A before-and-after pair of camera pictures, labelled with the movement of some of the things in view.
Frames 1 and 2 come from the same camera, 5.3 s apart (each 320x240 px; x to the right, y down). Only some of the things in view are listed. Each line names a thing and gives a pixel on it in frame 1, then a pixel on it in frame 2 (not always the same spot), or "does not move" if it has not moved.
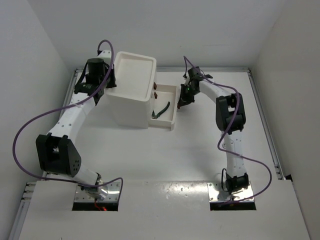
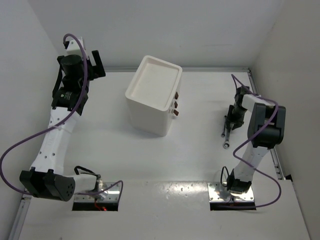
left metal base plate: x=113 y=195 does not move
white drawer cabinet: x=130 y=100 to x=153 y=94
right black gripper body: x=187 y=95 to x=236 y=115
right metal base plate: x=216 y=194 does not move
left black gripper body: x=110 y=81 to x=95 y=71
